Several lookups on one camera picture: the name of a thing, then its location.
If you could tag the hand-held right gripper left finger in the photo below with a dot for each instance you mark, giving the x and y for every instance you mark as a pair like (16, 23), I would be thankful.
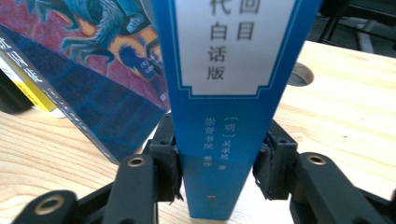
(166, 168)

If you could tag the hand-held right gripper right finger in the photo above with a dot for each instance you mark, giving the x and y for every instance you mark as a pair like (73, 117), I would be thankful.
(274, 168)

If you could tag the blue book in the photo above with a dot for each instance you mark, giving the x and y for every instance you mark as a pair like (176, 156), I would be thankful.
(224, 109)

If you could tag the red illustrated book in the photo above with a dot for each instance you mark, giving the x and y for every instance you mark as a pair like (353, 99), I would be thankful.
(93, 77)

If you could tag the yellow book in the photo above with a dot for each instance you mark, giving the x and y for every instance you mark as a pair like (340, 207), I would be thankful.
(31, 90)

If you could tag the black book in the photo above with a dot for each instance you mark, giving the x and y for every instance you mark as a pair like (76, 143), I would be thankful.
(12, 93)

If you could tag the white desk stand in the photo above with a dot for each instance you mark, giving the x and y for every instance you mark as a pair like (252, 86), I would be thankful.
(364, 37)

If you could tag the black chair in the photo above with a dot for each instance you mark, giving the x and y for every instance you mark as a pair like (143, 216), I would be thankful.
(351, 12)

